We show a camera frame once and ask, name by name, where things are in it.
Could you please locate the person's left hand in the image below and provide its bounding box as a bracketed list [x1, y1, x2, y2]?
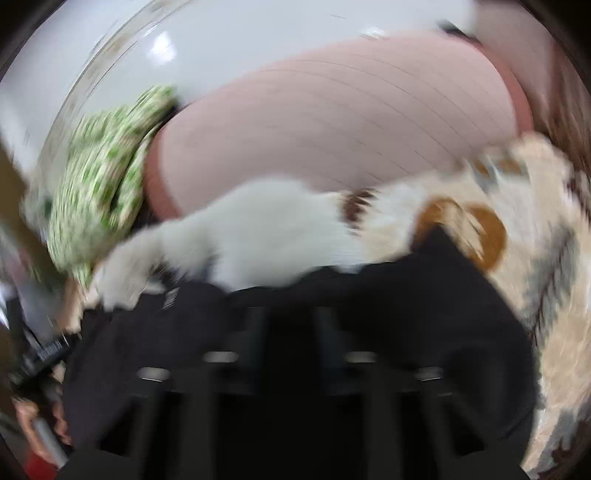
[15, 396, 74, 466]

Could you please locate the small pink cushion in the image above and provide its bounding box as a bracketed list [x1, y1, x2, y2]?
[471, 0, 571, 137]

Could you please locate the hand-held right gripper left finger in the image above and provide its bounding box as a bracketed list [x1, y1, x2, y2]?
[87, 307, 269, 480]

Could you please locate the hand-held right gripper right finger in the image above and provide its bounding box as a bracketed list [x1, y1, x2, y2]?
[313, 307, 500, 480]

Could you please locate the green checked quilt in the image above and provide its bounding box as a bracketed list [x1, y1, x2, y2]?
[24, 84, 182, 288]

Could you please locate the leaf printed blanket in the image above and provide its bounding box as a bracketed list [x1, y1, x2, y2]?
[339, 131, 591, 480]

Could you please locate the black coat with fur collar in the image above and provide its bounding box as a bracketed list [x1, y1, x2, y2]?
[62, 178, 544, 480]

